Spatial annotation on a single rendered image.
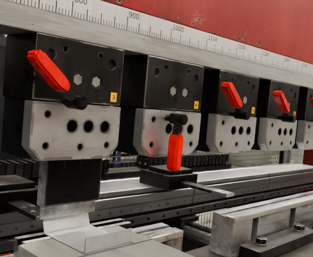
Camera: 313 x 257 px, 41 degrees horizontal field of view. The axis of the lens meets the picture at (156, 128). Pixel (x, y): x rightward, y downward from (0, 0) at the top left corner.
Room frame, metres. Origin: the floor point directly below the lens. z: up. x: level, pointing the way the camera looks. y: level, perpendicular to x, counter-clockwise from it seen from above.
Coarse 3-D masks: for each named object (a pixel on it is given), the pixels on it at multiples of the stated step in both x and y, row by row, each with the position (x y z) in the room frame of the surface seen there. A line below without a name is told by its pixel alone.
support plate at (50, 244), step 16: (48, 240) 0.59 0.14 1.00; (144, 240) 0.63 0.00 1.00; (32, 256) 0.54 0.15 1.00; (48, 256) 0.53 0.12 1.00; (64, 256) 0.54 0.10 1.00; (96, 256) 0.55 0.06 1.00; (112, 256) 0.55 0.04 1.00; (128, 256) 0.56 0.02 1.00; (144, 256) 0.56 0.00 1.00; (160, 256) 0.57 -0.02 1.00; (176, 256) 0.57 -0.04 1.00; (192, 256) 0.58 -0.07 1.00
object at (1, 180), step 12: (0, 180) 0.80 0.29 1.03; (12, 180) 0.81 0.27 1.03; (24, 180) 0.82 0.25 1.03; (0, 192) 0.75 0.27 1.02; (12, 192) 0.77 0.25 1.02; (24, 192) 0.79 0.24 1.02; (36, 192) 0.81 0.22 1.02; (0, 204) 0.75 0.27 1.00; (12, 204) 0.74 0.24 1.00; (24, 204) 0.75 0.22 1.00; (36, 204) 0.81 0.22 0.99; (36, 216) 0.69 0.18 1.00
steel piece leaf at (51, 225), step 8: (64, 216) 0.65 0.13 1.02; (72, 216) 0.66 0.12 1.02; (80, 216) 0.67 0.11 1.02; (88, 216) 0.68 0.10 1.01; (48, 224) 0.62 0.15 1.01; (56, 224) 0.63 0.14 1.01; (64, 224) 0.64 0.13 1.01; (72, 224) 0.65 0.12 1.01; (80, 224) 0.66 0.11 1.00; (88, 224) 0.68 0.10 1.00; (48, 232) 0.62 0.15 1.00
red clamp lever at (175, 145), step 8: (168, 120) 0.72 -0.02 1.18; (176, 120) 0.70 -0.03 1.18; (184, 120) 0.69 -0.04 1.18; (176, 128) 0.70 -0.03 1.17; (176, 136) 0.70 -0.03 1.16; (168, 144) 0.71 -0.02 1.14; (176, 144) 0.69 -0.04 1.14; (168, 152) 0.70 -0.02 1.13; (176, 152) 0.69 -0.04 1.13; (168, 160) 0.70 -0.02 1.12; (176, 160) 0.69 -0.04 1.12; (168, 168) 0.70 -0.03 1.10; (176, 168) 0.69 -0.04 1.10
